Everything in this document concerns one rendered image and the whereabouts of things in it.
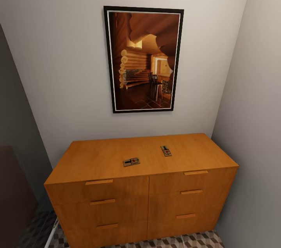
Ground mousetrap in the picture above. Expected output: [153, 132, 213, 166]
[161, 146, 172, 157]
[123, 158, 140, 167]

